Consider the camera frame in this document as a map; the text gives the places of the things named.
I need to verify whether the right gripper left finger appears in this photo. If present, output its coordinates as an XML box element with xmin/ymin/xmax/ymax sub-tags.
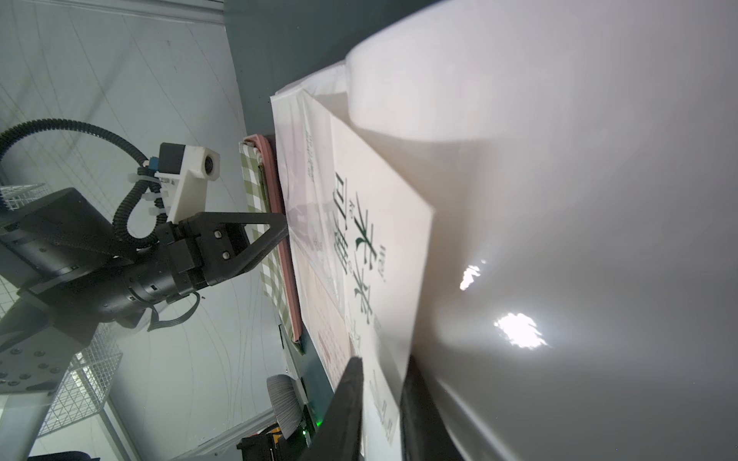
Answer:
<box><xmin>300</xmin><ymin>357</ymin><xmax>364</xmax><ymax>461</ymax></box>

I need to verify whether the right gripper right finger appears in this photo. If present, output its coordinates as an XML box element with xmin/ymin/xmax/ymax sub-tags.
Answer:
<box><xmin>400</xmin><ymin>357</ymin><xmax>463</xmax><ymax>461</ymax></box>

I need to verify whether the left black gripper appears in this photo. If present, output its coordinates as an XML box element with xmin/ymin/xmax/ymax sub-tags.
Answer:
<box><xmin>22</xmin><ymin>212</ymin><xmax>288</xmax><ymax>326</ymax></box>

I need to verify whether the white photo card black text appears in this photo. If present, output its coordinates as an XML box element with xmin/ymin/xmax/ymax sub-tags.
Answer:
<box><xmin>331</xmin><ymin>118</ymin><xmax>434</xmax><ymax>460</ymax></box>

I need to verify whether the white photo album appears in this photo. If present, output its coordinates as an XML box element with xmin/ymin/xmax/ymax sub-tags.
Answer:
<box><xmin>272</xmin><ymin>1</ymin><xmax>737</xmax><ymax>460</ymax></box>

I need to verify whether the pale pink photo card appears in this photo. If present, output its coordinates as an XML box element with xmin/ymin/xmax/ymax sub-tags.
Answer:
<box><xmin>291</xmin><ymin>246</ymin><xmax>353</xmax><ymax>390</ymax></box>

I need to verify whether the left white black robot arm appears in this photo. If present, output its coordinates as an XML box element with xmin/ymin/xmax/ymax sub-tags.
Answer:
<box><xmin>1</xmin><ymin>188</ymin><xmax>288</xmax><ymax>397</ymax></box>

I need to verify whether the green checkered photo album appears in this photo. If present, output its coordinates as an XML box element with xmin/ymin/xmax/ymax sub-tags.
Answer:
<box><xmin>239</xmin><ymin>134</ymin><xmax>304</xmax><ymax>353</ymax></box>

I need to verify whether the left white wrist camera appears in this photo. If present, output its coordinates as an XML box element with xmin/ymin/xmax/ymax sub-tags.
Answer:
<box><xmin>150</xmin><ymin>142</ymin><xmax>221</xmax><ymax>224</ymax></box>

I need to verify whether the left black corrugated cable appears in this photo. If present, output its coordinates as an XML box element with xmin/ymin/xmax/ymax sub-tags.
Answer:
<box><xmin>0</xmin><ymin>118</ymin><xmax>169</xmax><ymax>250</ymax></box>

